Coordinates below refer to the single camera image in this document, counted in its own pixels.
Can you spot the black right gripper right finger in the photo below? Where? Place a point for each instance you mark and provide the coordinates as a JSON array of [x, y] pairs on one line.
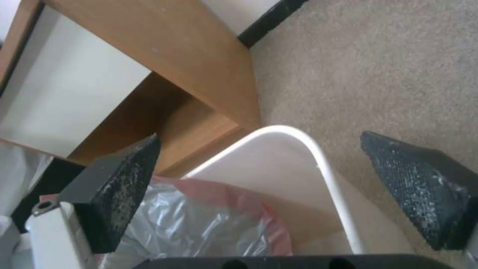
[[414, 193]]

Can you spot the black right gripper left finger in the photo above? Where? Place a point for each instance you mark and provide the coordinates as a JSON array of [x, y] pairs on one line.
[[112, 196]]

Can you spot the translucent pink garbage bag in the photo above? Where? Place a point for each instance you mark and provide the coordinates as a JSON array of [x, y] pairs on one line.
[[194, 218]]

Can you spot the white plastic trash can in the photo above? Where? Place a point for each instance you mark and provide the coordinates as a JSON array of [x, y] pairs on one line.
[[298, 182]]

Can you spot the wooden desk with white drawer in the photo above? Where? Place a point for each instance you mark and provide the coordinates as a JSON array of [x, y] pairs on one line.
[[123, 78]]

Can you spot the black furniture leg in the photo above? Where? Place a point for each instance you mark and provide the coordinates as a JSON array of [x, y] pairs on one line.
[[269, 22]]

